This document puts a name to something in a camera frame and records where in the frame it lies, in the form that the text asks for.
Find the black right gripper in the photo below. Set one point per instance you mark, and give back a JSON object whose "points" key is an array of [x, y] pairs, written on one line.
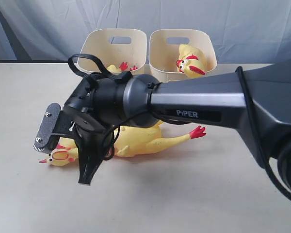
{"points": [[95, 106]]}

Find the yellow rubber chicken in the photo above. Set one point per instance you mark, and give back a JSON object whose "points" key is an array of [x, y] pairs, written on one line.
{"points": [[131, 141], [191, 61]]}

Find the headless yellow chicken body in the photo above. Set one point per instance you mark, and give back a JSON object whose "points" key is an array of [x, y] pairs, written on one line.
{"points": [[123, 67]]}

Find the yellow rubber chicken top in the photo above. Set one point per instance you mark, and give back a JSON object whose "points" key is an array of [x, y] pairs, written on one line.
{"points": [[191, 61]]}

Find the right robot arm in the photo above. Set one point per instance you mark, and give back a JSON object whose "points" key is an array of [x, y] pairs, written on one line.
{"points": [[256, 103]]}

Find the detached chicken head neck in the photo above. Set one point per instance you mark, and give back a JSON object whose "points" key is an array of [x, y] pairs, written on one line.
{"points": [[62, 147]]}

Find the cream bin marked X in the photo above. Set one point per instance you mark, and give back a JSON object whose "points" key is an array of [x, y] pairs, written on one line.
{"points": [[117, 46]]}

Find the cream bin marked O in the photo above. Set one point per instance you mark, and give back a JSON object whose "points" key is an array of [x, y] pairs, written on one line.
{"points": [[164, 52]]}

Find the white backdrop curtain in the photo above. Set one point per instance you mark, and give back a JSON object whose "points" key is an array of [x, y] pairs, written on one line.
{"points": [[242, 31]]}

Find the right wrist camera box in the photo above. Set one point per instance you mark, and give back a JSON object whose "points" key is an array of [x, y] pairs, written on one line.
{"points": [[46, 139]]}

